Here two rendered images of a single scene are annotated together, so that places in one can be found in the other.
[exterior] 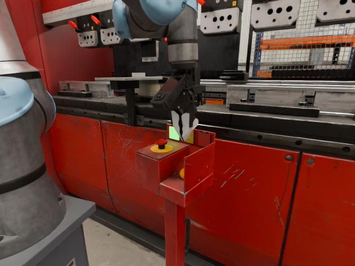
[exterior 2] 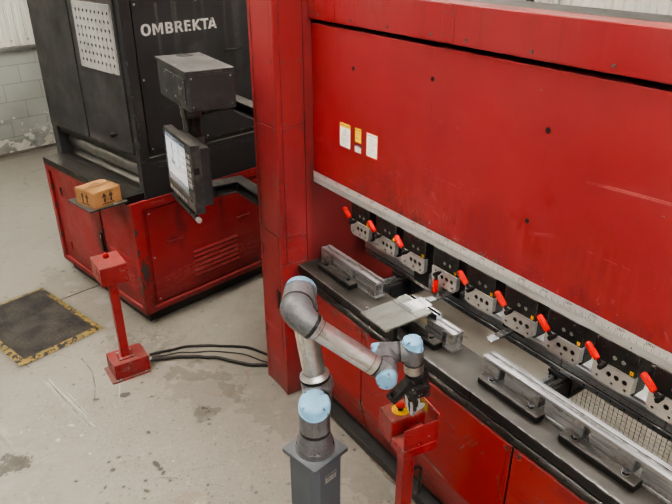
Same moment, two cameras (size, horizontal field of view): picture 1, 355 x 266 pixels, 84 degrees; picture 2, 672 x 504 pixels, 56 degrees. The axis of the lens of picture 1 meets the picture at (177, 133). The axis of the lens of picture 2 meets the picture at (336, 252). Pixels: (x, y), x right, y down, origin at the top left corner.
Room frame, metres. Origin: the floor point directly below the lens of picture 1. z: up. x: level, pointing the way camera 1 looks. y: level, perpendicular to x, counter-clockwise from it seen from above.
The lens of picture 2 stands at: (-1.34, -0.59, 2.52)
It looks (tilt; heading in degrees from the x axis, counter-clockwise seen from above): 27 degrees down; 26
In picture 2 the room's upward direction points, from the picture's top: straight up
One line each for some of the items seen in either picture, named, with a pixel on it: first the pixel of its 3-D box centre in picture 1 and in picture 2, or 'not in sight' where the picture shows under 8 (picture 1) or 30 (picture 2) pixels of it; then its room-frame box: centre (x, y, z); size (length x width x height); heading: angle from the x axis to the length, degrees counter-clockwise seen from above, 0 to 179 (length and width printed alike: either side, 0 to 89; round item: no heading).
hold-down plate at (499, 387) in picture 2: (270, 108); (510, 396); (0.74, -0.35, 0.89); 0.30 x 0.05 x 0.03; 60
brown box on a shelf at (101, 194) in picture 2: not in sight; (96, 192); (1.41, 2.43, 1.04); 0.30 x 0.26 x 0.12; 72
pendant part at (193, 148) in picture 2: not in sight; (189, 167); (1.20, 1.48, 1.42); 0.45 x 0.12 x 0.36; 56
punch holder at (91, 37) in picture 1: (91, 32); (366, 220); (1.31, 0.51, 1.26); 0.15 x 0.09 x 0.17; 60
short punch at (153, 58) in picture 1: (149, 51); (422, 278); (1.10, 0.14, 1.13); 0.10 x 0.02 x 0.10; 60
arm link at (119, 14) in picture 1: (141, 17); (385, 354); (0.48, 0.08, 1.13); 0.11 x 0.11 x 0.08; 23
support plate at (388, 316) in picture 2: (131, 78); (395, 313); (0.97, 0.22, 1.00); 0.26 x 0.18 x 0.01; 150
